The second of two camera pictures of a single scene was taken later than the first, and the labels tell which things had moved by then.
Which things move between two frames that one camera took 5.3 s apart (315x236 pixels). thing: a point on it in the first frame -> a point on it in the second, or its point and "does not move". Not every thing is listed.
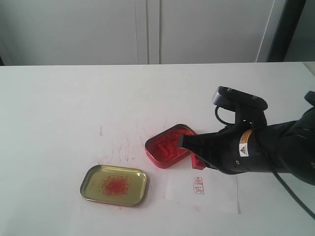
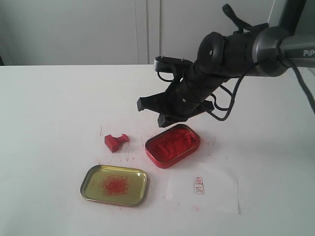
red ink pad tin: x=162 y=149 does not move
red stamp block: x=198 y=162 -> x=114 y=143
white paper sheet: x=205 y=189 does not move
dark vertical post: x=292 y=11 does not move
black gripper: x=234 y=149 -> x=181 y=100
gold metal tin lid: x=122 y=186 does not move
